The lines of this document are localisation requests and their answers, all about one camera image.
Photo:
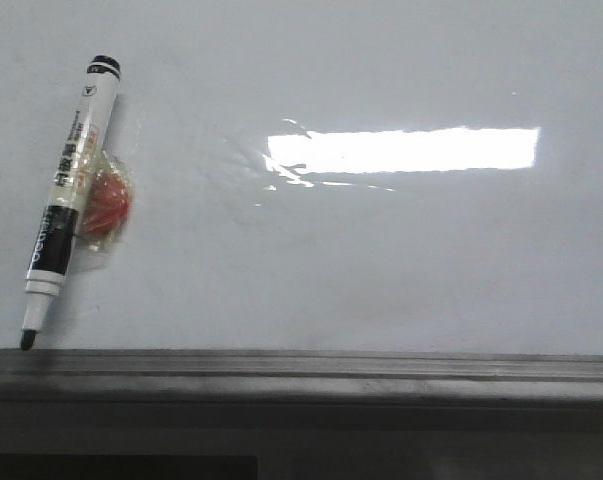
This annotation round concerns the white whiteboard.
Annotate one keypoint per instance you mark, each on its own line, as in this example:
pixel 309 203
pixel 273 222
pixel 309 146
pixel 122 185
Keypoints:
pixel 411 176

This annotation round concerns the grey aluminium whiteboard frame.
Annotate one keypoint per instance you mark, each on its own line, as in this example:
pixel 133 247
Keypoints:
pixel 159 380

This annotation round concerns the black and white whiteboard marker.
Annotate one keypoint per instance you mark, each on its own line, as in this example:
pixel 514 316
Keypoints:
pixel 66 204

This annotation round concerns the red magnet taped to marker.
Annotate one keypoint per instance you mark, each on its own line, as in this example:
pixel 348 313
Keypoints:
pixel 109 204

